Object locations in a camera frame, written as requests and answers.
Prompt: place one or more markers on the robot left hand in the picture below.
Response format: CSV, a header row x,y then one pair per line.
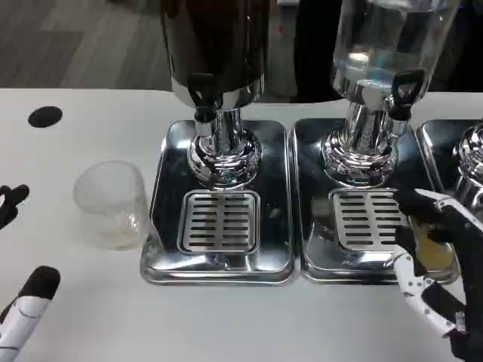
x,y
37,283

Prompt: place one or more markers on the person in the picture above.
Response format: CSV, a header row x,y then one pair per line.
x,y
315,49

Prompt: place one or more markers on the steel drip tray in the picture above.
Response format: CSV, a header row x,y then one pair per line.
x,y
434,151
279,211
313,241

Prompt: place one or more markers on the chrome drink dispenser base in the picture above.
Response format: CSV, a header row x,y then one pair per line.
x,y
471,158

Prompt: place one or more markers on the clear water drink dispenser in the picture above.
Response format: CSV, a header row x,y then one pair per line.
x,y
381,56

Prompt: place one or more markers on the dark coffee drink dispenser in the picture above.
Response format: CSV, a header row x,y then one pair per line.
x,y
215,45

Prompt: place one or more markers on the slotted steel drip grid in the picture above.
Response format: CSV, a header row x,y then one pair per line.
x,y
362,222
219,222

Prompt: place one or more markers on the black dispenser tap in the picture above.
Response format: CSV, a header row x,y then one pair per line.
x,y
202,94
405,94

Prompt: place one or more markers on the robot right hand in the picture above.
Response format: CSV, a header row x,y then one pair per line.
x,y
469,264

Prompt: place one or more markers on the clear ribbed glass cup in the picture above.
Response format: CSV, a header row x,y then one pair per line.
x,y
113,211

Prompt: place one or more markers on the black round counter grommet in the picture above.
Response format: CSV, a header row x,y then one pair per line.
x,y
45,117

